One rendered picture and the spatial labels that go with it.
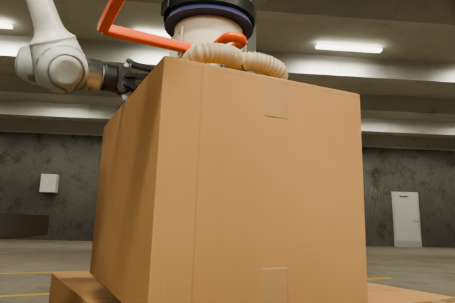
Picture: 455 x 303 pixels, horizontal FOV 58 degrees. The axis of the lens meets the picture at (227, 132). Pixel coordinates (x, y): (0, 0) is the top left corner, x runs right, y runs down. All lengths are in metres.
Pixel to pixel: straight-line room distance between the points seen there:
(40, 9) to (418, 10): 6.04
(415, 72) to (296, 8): 3.73
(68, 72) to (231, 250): 0.52
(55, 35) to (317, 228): 0.68
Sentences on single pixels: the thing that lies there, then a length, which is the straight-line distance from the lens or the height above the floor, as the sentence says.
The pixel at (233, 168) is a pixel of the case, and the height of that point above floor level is 0.83.
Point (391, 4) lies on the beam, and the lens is 6.55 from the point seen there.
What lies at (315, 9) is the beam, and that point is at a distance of 6.08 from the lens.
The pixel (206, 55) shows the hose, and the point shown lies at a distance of 0.80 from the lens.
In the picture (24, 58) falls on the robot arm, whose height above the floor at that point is 1.12.
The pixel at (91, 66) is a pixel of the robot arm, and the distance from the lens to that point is 1.16.
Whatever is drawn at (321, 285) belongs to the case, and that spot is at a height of 0.64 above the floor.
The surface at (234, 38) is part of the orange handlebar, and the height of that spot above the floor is 1.12.
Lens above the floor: 0.74
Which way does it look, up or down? 12 degrees up
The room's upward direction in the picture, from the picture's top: 1 degrees clockwise
